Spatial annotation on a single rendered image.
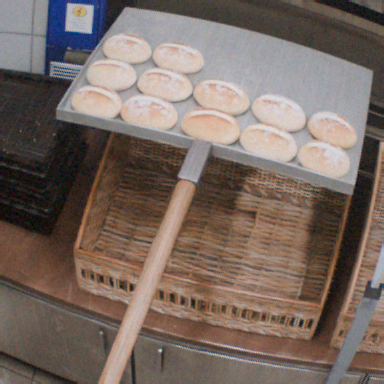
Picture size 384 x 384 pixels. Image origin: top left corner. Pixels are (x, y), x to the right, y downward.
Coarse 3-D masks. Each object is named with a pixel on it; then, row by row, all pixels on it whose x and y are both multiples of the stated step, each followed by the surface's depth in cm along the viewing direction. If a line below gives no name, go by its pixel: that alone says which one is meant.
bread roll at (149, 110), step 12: (144, 96) 190; (156, 96) 190; (132, 108) 189; (144, 108) 188; (156, 108) 188; (168, 108) 189; (132, 120) 190; (144, 120) 189; (156, 120) 189; (168, 120) 189
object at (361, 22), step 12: (276, 0) 226; (288, 0) 224; (300, 0) 223; (312, 0) 222; (324, 0) 223; (336, 0) 223; (324, 12) 223; (336, 12) 222; (348, 12) 221; (360, 12) 221; (372, 12) 222; (360, 24) 222; (372, 24) 220
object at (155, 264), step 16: (176, 192) 180; (192, 192) 181; (176, 208) 177; (176, 224) 176; (160, 240) 173; (160, 256) 171; (144, 272) 169; (160, 272) 170; (144, 288) 167; (144, 304) 165; (128, 320) 163; (128, 336) 161; (112, 352) 159; (128, 352) 159; (112, 368) 156
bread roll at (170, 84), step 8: (152, 72) 194; (160, 72) 194; (168, 72) 194; (176, 72) 194; (144, 80) 194; (152, 80) 194; (160, 80) 193; (168, 80) 193; (176, 80) 193; (184, 80) 194; (144, 88) 195; (152, 88) 194; (160, 88) 193; (168, 88) 193; (176, 88) 193; (184, 88) 194; (160, 96) 194; (168, 96) 194; (176, 96) 194; (184, 96) 195
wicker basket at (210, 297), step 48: (144, 144) 262; (96, 192) 237; (144, 192) 259; (240, 192) 261; (288, 192) 260; (336, 192) 256; (96, 240) 248; (144, 240) 251; (192, 240) 252; (240, 240) 252; (288, 240) 253; (336, 240) 239; (96, 288) 239; (192, 288) 229; (240, 288) 243; (288, 288) 244; (288, 336) 234
